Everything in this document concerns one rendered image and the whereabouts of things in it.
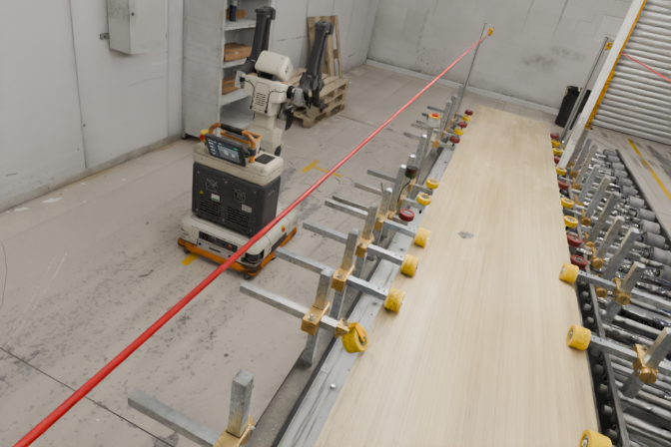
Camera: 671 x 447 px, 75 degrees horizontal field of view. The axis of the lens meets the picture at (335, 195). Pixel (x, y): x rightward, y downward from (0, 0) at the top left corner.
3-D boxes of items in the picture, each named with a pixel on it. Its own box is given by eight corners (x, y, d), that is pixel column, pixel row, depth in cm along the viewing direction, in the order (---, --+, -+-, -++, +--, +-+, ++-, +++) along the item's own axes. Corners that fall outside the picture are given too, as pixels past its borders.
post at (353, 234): (327, 325, 182) (348, 229, 160) (330, 320, 185) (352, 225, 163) (335, 329, 182) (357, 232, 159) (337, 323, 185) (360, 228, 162)
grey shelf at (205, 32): (181, 139, 477) (184, -18, 404) (229, 119, 553) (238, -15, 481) (216, 151, 465) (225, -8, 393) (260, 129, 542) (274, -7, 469)
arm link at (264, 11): (254, 2, 290) (267, 5, 288) (264, 5, 303) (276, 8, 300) (243, 70, 305) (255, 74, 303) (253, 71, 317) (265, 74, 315)
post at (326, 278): (300, 373, 162) (321, 270, 140) (304, 366, 165) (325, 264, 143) (308, 377, 161) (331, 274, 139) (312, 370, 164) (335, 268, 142)
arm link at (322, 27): (314, 16, 281) (328, 20, 278) (321, 20, 294) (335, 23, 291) (298, 86, 294) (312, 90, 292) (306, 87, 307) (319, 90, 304)
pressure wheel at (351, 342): (349, 358, 141) (337, 338, 140) (357, 341, 148) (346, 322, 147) (364, 356, 138) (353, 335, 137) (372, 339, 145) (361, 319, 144)
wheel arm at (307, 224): (302, 228, 194) (303, 222, 193) (305, 224, 198) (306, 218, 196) (409, 269, 182) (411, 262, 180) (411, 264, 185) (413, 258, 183)
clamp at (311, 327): (298, 329, 143) (301, 317, 141) (315, 304, 155) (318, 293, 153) (315, 336, 142) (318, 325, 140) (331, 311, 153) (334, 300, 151)
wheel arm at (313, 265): (274, 256, 173) (275, 248, 172) (278, 251, 176) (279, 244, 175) (393, 305, 161) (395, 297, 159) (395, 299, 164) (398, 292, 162)
